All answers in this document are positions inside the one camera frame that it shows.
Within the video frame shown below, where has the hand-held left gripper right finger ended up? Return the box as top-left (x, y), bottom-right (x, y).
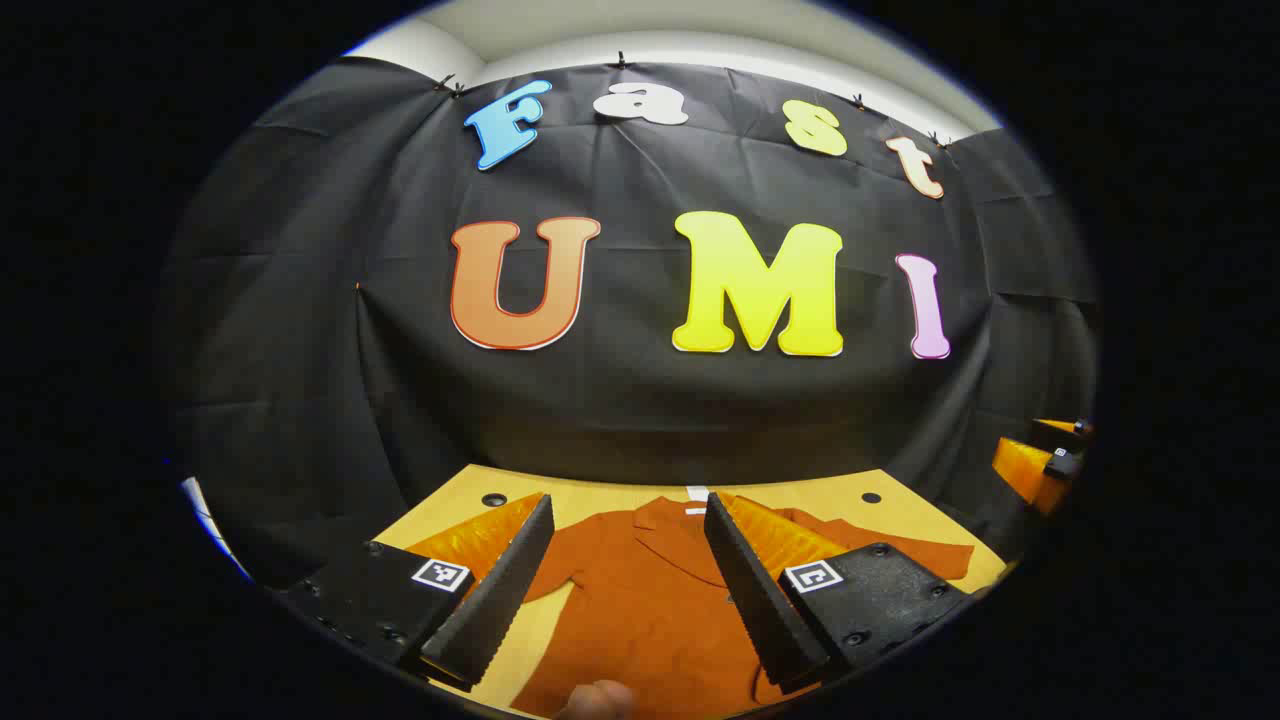
top-left (703, 492), bottom-right (971, 693)

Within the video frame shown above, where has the white printed board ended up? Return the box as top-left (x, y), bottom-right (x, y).
top-left (180, 478), bottom-right (251, 581)

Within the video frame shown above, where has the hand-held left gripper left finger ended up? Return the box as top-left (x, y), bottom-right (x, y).
top-left (280, 492), bottom-right (556, 693)

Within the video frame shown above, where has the orange knitted garment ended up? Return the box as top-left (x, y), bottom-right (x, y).
top-left (510, 488), bottom-right (976, 720)

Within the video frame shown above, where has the black backdrop cloth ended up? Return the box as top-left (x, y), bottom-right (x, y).
top-left (165, 55), bottom-right (1101, 591)

